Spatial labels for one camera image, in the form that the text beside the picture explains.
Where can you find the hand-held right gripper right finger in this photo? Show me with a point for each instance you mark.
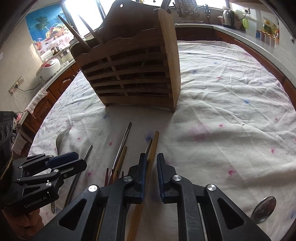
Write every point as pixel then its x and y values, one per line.
pixel 161 183

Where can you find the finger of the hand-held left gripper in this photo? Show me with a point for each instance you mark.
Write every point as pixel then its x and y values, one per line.
pixel 62 158
pixel 69 168

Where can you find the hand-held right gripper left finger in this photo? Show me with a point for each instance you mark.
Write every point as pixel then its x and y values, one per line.
pixel 142 183

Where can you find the wooden chopstick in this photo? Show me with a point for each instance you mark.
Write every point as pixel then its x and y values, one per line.
pixel 90 30
pixel 154 143
pixel 122 157
pixel 74 34

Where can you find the wooden utensil holder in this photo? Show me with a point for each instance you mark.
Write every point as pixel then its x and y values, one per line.
pixel 138 76

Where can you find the person's left hand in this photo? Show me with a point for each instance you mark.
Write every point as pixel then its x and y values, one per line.
pixel 25 222

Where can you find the frayed dish rag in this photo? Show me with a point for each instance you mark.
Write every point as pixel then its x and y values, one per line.
pixel 35 102

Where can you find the pink white rice cooker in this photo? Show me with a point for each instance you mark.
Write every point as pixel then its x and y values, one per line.
pixel 48 68

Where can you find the white floral tablecloth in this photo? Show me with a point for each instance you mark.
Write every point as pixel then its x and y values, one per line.
pixel 219 104

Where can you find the steel spoon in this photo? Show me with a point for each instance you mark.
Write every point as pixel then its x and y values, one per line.
pixel 263 209

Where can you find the kitchen window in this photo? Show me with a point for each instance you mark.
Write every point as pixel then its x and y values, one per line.
pixel 67 9

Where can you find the dish rack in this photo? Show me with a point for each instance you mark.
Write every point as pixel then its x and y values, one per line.
pixel 188 10

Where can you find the steel electric kettle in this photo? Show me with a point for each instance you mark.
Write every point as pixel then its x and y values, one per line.
pixel 227 18

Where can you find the hanging kitchen tools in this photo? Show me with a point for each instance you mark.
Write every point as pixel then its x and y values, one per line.
pixel 207 11

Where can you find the row of spice jars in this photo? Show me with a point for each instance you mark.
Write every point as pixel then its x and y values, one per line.
pixel 269 40

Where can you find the green cutting board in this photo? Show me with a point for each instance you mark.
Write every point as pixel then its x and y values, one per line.
pixel 245 23

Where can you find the cooking oil bottles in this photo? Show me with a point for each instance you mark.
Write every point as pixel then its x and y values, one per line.
pixel 271 27

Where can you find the wall power socket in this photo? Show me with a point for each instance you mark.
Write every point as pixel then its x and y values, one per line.
pixel 16 84

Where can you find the tropical fruit wall poster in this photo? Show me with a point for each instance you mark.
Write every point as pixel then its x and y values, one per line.
pixel 44 25

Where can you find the white wall socket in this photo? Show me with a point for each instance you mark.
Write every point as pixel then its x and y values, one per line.
pixel 246 10

